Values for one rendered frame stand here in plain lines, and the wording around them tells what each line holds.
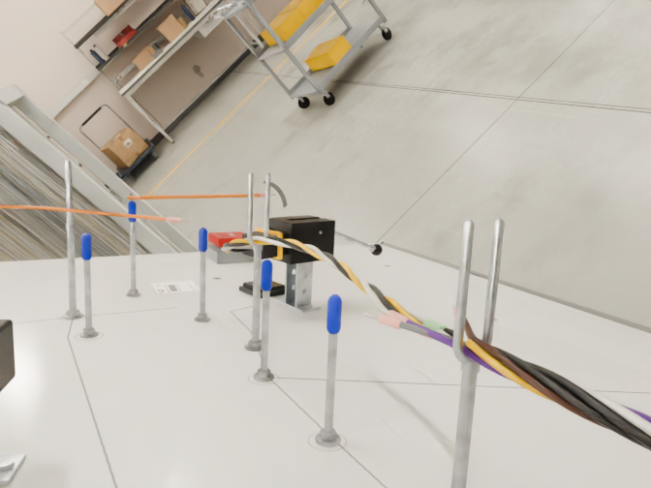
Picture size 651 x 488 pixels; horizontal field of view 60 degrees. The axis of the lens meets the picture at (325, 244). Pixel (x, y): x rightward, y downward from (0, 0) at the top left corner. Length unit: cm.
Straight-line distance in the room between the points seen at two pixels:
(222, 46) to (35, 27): 240
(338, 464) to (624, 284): 161
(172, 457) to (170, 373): 11
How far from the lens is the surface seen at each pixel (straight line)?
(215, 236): 78
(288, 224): 54
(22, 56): 861
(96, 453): 34
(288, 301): 59
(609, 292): 187
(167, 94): 864
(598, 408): 20
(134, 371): 44
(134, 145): 780
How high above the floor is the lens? 137
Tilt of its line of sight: 27 degrees down
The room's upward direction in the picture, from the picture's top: 44 degrees counter-clockwise
